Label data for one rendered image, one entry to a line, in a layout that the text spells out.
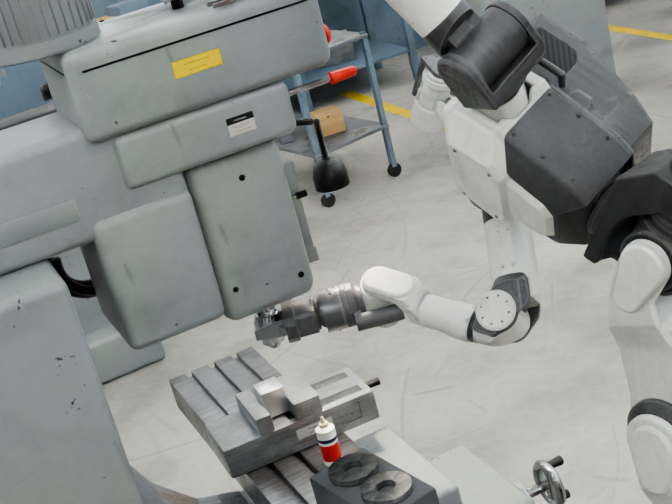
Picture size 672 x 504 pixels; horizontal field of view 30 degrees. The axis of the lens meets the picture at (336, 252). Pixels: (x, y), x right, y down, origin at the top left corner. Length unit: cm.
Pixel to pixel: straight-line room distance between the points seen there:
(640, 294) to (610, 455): 206
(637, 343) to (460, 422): 230
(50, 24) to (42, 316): 48
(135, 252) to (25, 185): 23
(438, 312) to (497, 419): 206
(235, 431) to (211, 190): 65
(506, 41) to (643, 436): 73
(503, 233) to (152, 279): 67
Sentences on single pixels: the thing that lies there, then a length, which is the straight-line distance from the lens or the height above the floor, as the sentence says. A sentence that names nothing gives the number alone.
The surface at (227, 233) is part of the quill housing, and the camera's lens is 230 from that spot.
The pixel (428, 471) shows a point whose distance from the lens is 269.
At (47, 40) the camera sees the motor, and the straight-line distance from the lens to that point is 217.
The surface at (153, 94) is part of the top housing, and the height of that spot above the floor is 178.
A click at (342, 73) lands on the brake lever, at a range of 232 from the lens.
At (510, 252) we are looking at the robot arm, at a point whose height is 131.
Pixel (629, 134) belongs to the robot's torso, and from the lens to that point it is 218.
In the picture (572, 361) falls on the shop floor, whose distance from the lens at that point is 473.
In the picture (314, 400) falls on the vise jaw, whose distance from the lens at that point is 268.
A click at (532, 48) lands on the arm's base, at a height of 173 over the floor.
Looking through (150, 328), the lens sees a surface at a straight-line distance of 229.
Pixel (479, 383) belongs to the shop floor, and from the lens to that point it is 470.
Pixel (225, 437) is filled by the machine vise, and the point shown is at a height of 97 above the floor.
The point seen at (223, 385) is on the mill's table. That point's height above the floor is 90.
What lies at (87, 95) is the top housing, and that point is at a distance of 216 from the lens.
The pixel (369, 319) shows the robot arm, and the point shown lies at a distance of 244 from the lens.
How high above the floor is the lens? 224
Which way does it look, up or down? 21 degrees down
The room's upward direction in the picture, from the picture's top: 14 degrees counter-clockwise
